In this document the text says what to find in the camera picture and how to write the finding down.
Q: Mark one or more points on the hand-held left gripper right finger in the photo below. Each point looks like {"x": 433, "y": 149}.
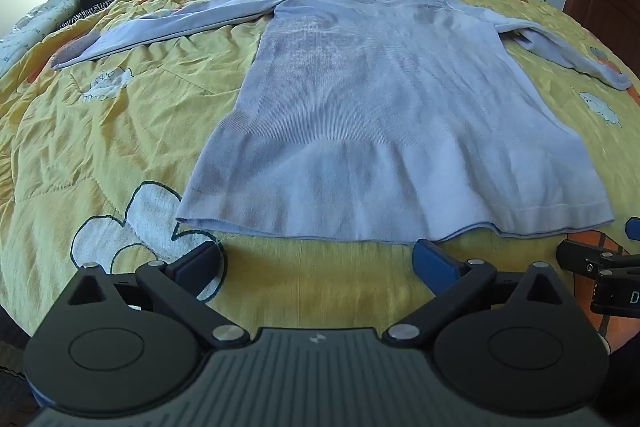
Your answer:
{"x": 435, "y": 262}

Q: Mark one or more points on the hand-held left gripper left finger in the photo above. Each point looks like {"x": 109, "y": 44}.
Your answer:
{"x": 197, "y": 264}

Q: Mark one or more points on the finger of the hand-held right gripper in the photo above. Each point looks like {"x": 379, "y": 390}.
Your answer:
{"x": 580, "y": 257}
{"x": 634, "y": 227}

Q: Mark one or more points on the light blue knit sweater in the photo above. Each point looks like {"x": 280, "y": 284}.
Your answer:
{"x": 375, "y": 107}

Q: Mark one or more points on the yellow carrot print quilt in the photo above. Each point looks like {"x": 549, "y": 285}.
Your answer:
{"x": 125, "y": 132}

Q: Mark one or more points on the pale floral blanket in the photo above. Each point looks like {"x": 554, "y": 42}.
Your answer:
{"x": 30, "y": 22}

